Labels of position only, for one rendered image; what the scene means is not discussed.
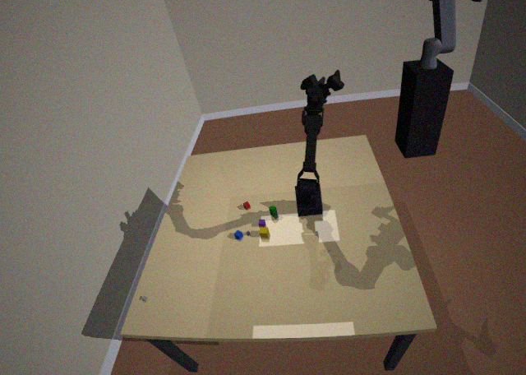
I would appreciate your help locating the yellow block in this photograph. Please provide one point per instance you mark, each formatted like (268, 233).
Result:
(264, 232)

